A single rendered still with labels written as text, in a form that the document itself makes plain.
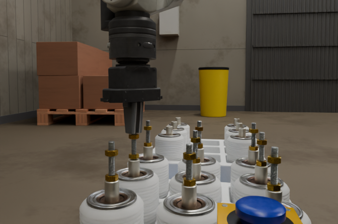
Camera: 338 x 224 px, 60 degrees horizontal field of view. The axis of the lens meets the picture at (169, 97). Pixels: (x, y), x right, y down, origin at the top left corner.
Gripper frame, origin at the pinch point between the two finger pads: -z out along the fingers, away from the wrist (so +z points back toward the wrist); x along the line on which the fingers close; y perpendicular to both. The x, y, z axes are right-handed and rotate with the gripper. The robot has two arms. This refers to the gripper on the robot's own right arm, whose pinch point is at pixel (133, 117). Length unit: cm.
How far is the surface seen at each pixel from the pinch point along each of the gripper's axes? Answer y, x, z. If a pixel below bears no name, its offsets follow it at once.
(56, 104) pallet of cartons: 235, 91, -17
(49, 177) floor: 84, 19, -36
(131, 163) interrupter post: -0.5, -1.0, -8.7
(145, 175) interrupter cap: -2.6, 0.6, -10.8
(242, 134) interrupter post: 4.2, 46.9, -10.1
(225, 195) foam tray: -8.2, 19.0, -18.3
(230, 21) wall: 188, 325, 90
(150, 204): -4.8, -0.1, -15.5
